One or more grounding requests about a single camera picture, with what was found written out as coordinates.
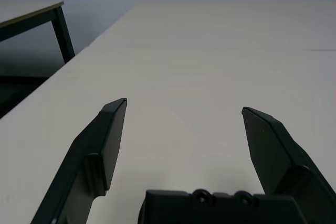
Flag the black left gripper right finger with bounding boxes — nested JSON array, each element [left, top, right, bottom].
[[241, 106, 336, 224]]

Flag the black framed side table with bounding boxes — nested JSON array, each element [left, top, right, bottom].
[[0, 1, 76, 83]]

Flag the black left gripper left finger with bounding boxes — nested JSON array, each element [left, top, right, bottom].
[[30, 98, 128, 224]]

